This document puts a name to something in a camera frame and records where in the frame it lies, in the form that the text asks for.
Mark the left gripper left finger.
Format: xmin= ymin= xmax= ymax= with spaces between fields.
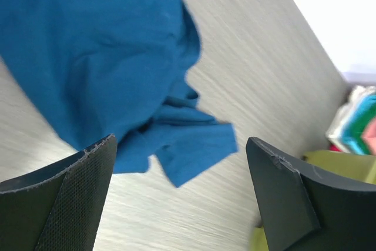
xmin=1 ymin=135 xmax=117 ymax=250

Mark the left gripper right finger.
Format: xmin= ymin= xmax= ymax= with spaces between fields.
xmin=246 ymin=136 xmax=376 ymax=251

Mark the olive green plastic basket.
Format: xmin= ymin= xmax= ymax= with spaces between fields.
xmin=249 ymin=149 xmax=376 ymax=251

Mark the blue t shirt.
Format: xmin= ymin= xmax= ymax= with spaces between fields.
xmin=1 ymin=0 xmax=237 ymax=187

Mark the red folded t shirt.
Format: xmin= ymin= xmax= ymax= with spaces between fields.
xmin=329 ymin=145 xmax=343 ymax=152

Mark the cream folded t shirt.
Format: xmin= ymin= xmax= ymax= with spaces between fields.
xmin=325 ymin=85 xmax=375 ymax=153

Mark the salmon folded t shirt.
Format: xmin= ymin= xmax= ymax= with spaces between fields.
xmin=361 ymin=121 xmax=375 ymax=155

